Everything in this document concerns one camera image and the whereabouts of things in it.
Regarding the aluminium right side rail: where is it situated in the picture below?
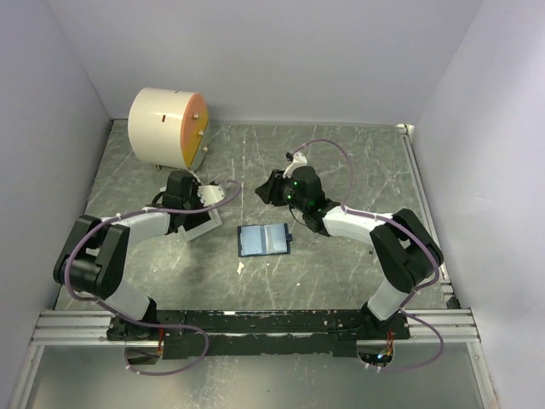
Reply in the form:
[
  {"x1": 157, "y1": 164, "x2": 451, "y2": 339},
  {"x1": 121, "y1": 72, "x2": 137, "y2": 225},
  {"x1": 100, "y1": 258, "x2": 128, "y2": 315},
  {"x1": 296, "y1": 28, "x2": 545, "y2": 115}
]
[{"x1": 395, "y1": 122, "x2": 502, "y2": 409}]

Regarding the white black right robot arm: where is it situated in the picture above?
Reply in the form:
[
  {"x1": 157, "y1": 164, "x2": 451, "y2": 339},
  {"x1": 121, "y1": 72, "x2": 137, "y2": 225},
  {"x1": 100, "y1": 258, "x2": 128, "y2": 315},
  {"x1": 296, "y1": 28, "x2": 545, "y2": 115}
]
[{"x1": 255, "y1": 165, "x2": 444, "y2": 339}]

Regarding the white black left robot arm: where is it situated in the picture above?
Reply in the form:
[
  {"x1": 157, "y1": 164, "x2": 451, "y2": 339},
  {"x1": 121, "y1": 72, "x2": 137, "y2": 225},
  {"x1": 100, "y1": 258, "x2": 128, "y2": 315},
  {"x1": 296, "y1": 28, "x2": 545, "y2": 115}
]
[{"x1": 53, "y1": 170, "x2": 211, "y2": 340}]

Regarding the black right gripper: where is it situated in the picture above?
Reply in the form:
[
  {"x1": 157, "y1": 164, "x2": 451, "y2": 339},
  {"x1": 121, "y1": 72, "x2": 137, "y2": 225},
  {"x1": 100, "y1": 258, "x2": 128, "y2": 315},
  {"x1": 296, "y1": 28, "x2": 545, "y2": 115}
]
[{"x1": 255, "y1": 169, "x2": 307, "y2": 213}]

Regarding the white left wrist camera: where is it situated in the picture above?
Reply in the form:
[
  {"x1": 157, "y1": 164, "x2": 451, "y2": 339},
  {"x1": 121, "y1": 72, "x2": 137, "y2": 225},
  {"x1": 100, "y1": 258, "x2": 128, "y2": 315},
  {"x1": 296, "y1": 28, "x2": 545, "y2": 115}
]
[{"x1": 197, "y1": 185, "x2": 226, "y2": 208}]

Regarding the blue leather card holder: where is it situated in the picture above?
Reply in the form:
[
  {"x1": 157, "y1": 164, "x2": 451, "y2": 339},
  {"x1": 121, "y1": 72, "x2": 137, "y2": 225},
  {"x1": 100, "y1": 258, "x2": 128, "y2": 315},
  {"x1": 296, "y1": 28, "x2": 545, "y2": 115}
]
[{"x1": 238, "y1": 223, "x2": 293, "y2": 257}]

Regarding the white round mini drawer cabinet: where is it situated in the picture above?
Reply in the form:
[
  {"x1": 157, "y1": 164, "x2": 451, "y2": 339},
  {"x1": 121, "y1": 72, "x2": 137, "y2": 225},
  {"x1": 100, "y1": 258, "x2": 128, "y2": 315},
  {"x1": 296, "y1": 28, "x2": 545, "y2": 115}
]
[{"x1": 128, "y1": 87, "x2": 210, "y2": 170}]

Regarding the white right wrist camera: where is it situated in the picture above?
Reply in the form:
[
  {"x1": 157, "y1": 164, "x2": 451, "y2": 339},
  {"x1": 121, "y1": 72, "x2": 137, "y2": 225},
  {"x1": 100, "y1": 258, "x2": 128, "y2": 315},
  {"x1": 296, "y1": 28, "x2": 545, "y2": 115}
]
[{"x1": 283, "y1": 152, "x2": 307, "y2": 178}]

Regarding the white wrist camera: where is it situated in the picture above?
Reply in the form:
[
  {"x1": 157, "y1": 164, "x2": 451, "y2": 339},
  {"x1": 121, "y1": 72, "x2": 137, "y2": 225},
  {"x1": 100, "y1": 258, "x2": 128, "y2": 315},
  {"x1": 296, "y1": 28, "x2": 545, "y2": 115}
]
[
  {"x1": 197, "y1": 185, "x2": 226, "y2": 208},
  {"x1": 283, "y1": 152, "x2": 307, "y2": 178}
]

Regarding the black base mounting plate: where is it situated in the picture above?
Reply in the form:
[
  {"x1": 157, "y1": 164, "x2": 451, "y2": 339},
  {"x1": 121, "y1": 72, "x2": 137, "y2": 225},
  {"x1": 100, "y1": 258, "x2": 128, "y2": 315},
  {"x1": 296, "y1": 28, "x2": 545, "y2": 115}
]
[{"x1": 106, "y1": 309, "x2": 410, "y2": 360}]

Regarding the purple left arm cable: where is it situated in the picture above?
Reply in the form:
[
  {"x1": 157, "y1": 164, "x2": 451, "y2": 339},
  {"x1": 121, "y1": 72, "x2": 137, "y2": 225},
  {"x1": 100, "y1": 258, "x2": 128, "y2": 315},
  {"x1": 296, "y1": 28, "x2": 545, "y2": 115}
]
[{"x1": 63, "y1": 178, "x2": 244, "y2": 377}]

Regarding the white plastic card tray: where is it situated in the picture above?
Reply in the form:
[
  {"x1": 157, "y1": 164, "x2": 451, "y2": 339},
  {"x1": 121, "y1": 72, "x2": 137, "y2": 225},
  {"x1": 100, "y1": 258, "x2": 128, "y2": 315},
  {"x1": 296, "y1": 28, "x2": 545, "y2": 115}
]
[{"x1": 179, "y1": 210, "x2": 222, "y2": 241}]

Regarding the aluminium extrusion rail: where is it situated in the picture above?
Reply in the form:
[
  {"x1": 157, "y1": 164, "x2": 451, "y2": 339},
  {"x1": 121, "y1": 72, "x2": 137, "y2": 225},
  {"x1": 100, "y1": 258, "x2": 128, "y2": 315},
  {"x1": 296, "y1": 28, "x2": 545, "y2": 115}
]
[{"x1": 31, "y1": 309, "x2": 480, "y2": 347}]

